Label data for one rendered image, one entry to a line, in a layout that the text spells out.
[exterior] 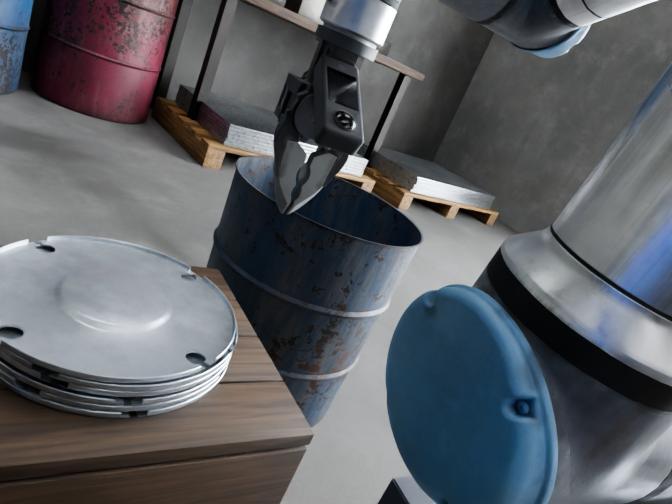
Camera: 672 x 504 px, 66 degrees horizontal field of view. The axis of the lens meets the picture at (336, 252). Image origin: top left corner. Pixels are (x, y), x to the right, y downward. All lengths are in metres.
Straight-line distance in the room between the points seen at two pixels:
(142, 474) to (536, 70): 4.78
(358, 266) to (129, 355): 0.48
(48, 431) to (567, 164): 4.44
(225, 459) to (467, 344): 0.39
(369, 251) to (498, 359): 0.70
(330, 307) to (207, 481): 0.45
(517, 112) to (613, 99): 0.80
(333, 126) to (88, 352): 0.33
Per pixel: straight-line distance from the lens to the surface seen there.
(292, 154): 0.59
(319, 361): 1.05
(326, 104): 0.53
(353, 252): 0.91
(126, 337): 0.60
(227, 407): 0.62
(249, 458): 0.62
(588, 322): 0.24
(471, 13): 0.55
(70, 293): 0.65
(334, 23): 0.58
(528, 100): 5.01
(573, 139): 4.73
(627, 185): 0.25
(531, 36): 0.58
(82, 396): 0.56
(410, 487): 0.49
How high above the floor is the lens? 0.74
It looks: 20 degrees down
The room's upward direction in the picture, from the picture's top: 24 degrees clockwise
